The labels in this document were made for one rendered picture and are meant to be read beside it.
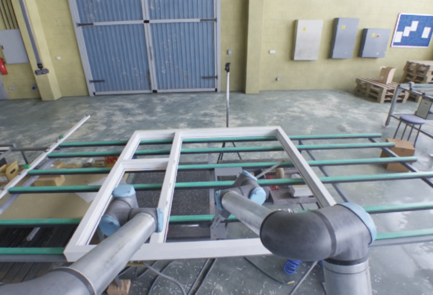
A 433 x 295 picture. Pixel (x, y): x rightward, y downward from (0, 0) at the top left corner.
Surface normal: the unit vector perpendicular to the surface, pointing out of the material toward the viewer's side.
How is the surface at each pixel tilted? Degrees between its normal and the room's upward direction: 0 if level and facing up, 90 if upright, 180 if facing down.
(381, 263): 0
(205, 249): 90
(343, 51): 90
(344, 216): 15
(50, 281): 24
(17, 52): 90
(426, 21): 90
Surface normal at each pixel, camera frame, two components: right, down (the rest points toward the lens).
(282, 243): -0.64, 0.04
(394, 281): -0.01, -0.88
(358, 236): 0.23, -0.06
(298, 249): -0.40, 0.25
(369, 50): 0.04, 0.47
